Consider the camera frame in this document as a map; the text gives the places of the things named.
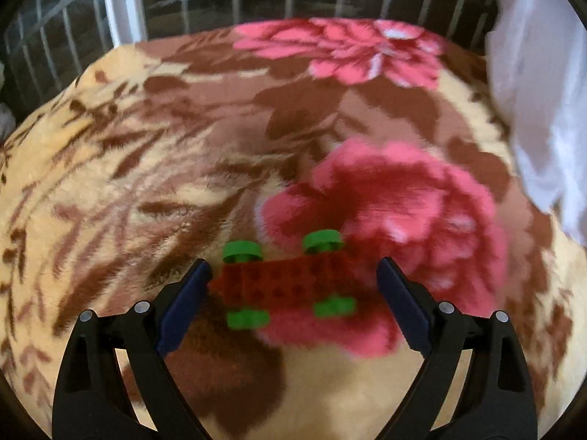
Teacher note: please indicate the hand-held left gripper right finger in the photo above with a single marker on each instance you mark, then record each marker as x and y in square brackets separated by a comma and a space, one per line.
[403, 307]

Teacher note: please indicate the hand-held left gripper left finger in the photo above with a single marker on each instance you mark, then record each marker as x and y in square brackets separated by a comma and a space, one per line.
[183, 305]

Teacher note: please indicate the red brick car green wheels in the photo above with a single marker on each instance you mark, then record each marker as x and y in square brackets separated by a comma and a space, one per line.
[284, 282]

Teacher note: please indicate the floral plush blanket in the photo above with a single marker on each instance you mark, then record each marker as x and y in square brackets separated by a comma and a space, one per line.
[183, 146]

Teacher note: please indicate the white cloth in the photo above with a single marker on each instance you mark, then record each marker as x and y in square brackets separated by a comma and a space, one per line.
[541, 78]

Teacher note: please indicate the white frame post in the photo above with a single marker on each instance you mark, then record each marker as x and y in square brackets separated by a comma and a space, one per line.
[124, 2]

